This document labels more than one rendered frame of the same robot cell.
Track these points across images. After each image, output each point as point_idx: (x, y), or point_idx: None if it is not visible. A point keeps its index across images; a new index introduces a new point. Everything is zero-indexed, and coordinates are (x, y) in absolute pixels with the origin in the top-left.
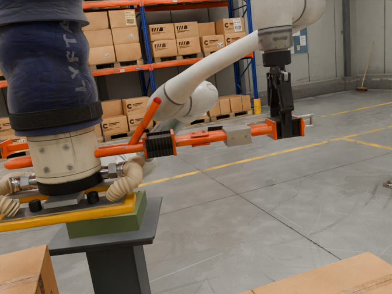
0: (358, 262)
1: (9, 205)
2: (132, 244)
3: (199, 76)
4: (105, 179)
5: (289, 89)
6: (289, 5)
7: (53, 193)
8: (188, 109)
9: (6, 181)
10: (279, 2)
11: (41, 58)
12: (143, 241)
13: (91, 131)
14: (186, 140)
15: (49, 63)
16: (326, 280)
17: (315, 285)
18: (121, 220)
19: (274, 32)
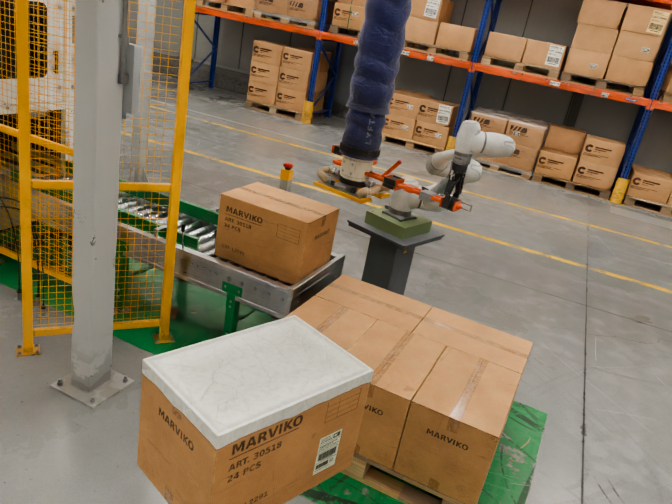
0: (513, 339)
1: (324, 177)
2: (391, 244)
3: (444, 158)
4: (366, 187)
5: (450, 184)
6: (466, 144)
7: (341, 181)
8: (447, 175)
9: (330, 167)
10: (461, 141)
11: (357, 125)
12: (398, 246)
13: (367, 162)
14: (402, 186)
15: (359, 128)
16: (477, 329)
17: (467, 326)
18: (395, 227)
19: (456, 154)
